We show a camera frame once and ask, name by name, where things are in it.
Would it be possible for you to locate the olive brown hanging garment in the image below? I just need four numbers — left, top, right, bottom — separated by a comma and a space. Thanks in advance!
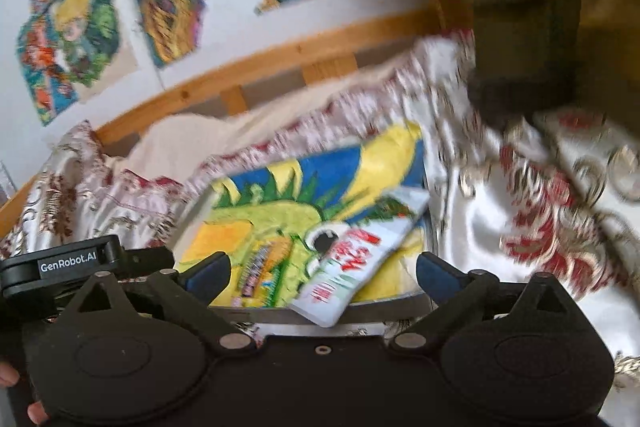
468, 0, 639, 130

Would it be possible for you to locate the blond boy drawing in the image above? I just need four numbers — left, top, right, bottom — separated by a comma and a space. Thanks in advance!
48, 0, 138, 102

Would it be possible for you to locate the person's left hand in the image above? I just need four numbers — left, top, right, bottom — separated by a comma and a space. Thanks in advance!
0, 361, 49, 426

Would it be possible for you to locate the floral satin bedspread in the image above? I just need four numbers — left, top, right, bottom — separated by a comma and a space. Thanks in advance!
0, 28, 640, 427

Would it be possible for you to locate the yellow candy roll packet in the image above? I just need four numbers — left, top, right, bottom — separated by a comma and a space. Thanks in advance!
231, 235, 293, 308

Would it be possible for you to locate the colourful painted tray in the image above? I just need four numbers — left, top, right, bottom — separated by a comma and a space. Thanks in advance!
175, 122, 424, 309

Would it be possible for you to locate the white red snack packet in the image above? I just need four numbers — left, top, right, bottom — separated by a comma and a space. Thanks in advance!
288, 186, 430, 327

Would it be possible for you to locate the red-haired girl drawing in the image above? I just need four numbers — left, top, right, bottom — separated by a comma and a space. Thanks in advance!
16, 14, 78, 126

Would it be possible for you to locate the wooden bed frame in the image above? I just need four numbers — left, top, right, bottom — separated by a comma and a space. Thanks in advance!
1, 0, 472, 256

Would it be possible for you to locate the cream pillow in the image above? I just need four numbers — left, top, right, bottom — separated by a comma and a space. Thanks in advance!
114, 63, 422, 192

